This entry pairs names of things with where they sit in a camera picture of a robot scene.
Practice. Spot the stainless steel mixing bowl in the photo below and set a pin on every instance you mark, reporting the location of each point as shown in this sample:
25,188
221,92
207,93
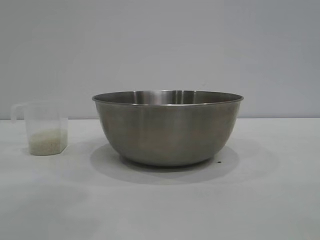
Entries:
167,130

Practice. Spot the white uncooked rice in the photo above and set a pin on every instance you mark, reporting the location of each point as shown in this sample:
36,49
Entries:
47,142

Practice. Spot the clear plastic measuring cup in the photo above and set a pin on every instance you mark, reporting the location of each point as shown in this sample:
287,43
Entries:
43,116

